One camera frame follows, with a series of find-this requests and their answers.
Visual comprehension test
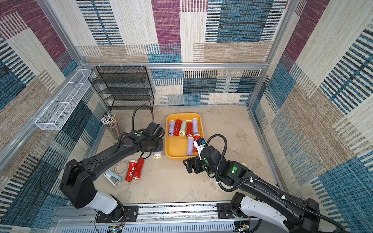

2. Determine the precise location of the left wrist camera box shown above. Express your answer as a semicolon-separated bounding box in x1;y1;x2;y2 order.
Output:
142;122;165;140

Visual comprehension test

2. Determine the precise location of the white wire wall basket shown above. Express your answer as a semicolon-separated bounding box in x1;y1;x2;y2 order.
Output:
35;69;92;131

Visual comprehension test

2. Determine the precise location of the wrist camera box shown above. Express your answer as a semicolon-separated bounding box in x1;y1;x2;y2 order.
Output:
197;137;206;160
142;122;165;140

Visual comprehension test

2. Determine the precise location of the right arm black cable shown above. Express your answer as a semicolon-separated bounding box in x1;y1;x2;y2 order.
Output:
203;133;347;233

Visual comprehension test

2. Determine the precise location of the purple flashlight yellow head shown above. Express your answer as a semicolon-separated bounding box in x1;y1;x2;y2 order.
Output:
187;137;194;156

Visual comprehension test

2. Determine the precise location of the red flashlight white logo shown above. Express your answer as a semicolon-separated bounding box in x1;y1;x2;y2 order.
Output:
193;134;201;152

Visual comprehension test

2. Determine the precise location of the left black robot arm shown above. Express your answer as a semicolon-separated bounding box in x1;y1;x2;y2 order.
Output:
59;131;163;215

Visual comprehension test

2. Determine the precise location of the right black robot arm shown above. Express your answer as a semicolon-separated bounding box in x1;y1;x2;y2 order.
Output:
183;146;320;233

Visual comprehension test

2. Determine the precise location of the black mesh shelf rack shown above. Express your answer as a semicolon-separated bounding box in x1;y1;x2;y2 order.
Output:
88;66;154;110

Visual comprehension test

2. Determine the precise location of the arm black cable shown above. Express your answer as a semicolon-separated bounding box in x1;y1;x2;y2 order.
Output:
203;133;347;233
131;104;154;133

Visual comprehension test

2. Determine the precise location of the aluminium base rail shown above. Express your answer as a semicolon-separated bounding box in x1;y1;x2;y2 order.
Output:
48;199;301;233

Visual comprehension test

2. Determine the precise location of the purple flashlight group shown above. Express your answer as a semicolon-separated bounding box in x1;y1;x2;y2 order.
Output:
192;118;199;135

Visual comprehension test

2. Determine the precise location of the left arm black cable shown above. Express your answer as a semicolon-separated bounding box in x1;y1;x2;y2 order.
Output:
131;104;154;133

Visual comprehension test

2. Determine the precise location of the red flashlight white head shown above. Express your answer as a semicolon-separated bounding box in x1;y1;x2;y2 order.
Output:
125;160;138;182

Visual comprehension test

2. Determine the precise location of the purple flashlight yellow rim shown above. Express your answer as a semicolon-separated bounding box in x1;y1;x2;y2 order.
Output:
153;151;162;159

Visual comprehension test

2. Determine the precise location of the pale green flashlight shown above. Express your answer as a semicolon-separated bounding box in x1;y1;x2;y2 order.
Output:
179;120;187;136

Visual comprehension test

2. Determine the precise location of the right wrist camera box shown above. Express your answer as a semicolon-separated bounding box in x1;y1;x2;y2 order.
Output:
197;137;206;160

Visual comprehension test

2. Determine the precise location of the red flashlight group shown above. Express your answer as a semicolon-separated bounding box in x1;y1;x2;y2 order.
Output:
133;158;144;180
186;122;193;138

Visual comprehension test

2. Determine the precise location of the dark red flashlight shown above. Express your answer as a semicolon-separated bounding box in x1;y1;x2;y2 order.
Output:
174;119;182;136

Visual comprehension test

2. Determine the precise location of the clear tape roll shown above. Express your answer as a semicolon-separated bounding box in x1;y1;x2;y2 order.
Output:
113;160;129;176

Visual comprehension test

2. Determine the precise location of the yellow plastic storage tray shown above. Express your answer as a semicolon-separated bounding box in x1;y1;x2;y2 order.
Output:
164;113;204;160

